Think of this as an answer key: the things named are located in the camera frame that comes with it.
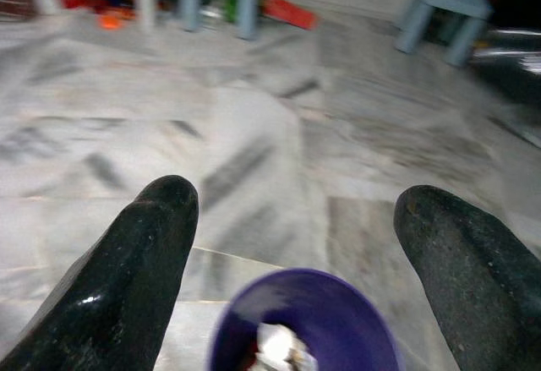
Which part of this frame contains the green plastic toy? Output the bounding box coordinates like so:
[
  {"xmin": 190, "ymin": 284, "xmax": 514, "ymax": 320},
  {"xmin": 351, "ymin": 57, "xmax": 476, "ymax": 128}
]
[{"xmin": 222, "ymin": 0, "xmax": 241, "ymax": 25}]

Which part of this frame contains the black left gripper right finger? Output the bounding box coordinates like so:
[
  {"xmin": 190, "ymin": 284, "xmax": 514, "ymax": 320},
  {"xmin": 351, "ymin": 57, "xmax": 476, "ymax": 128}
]
[{"xmin": 393, "ymin": 184, "xmax": 541, "ymax": 371}]

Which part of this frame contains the purple plastic rubbish bin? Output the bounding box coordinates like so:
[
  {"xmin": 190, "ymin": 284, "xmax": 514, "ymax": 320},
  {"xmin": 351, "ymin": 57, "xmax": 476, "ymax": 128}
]
[{"xmin": 206, "ymin": 267, "xmax": 407, "ymax": 371}]

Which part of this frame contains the black shiny object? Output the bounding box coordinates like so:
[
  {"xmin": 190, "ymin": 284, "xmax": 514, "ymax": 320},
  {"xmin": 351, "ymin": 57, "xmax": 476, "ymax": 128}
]
[{"xmin": 467, "ymin": 27, "xmax": 541, "ymax": 112}]

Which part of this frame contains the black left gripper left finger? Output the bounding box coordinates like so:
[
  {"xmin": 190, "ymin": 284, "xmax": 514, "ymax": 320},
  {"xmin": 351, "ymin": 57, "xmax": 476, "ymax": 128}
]
[{"xmin": 0, "ymin": 175, "xmax": 199, "ymax": 371}]

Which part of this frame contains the light blue small stool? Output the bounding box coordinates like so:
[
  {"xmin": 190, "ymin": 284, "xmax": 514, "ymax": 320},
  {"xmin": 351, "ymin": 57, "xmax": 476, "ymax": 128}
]
[{"xmin": 177, "ymin": 0, "xmax": 262, "ymax": 41}]

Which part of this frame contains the red orange toy block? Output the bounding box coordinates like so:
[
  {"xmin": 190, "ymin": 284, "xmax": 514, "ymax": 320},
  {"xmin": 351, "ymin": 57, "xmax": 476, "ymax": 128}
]
[{"xmin": 260, "ymin": 0, "xmax": 319, "ymax": 30}]

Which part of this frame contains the white crumpled paper trash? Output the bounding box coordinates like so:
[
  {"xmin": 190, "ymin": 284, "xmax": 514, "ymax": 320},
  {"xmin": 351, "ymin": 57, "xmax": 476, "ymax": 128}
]
[{"xmin": 249, "ymin": 322, "xmax": 319, "ymax": 371}]

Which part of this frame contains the small orange toy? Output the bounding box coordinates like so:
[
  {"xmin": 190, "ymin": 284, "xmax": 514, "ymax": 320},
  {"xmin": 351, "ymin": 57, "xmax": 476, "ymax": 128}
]
[{"xmin": 99, "ymin": 9, "xmax": 137, "ymax": 30}]

